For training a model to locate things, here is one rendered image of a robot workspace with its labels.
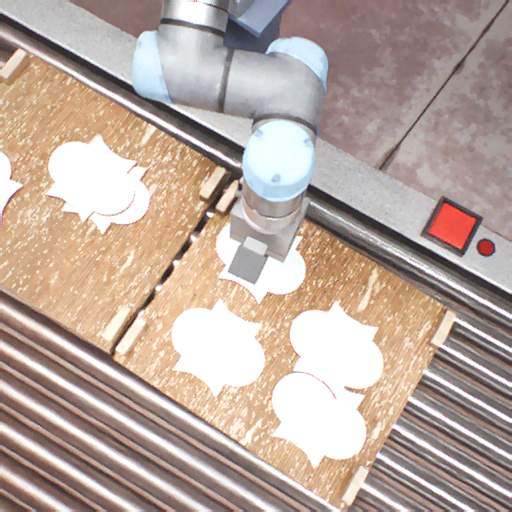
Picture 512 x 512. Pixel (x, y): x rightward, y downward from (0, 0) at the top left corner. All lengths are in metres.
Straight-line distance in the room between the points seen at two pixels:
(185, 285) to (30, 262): 0.24
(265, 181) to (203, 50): 0.17
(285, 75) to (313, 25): 1.65
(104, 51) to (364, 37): 1.30
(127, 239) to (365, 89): 1.37
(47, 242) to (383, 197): 0.55
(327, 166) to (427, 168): 1.09
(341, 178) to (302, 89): 0.43
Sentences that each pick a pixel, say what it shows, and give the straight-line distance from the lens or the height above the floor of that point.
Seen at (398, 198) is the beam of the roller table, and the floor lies 0.92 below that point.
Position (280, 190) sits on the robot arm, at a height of 1.32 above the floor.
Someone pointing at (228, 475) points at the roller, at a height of 0.92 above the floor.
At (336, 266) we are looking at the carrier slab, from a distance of 1.16.
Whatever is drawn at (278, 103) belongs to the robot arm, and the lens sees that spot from 0.82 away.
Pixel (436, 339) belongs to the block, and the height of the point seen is 0.96.
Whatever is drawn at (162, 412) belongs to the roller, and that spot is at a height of 0.92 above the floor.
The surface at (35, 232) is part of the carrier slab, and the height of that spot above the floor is 0.94.
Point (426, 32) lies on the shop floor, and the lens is 2.54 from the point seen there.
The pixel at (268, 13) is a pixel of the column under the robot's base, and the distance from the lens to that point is 1.43.
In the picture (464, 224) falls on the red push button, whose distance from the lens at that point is 1.24.
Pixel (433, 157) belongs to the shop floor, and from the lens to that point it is 2.33.
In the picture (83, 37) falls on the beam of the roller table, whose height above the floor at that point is 0.91.
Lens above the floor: 2.04
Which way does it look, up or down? 73 degrees down
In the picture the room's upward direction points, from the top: 8 degrees clockwise
